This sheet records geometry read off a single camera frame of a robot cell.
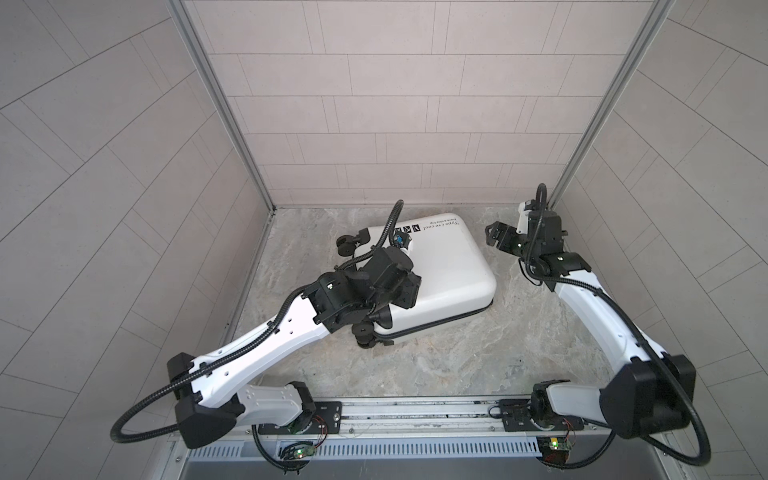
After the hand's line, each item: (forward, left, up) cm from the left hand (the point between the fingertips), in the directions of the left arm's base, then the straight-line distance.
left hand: (420, 280), depth 66 cm
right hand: (+19, -21, -5) cm, 29 cm away
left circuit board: (-30, +28, -25) cm, 48 cm away
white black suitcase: (+6, -10, -9) cm, 14 cm away
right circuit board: (-29, -31, -26) cm, 50 cm away
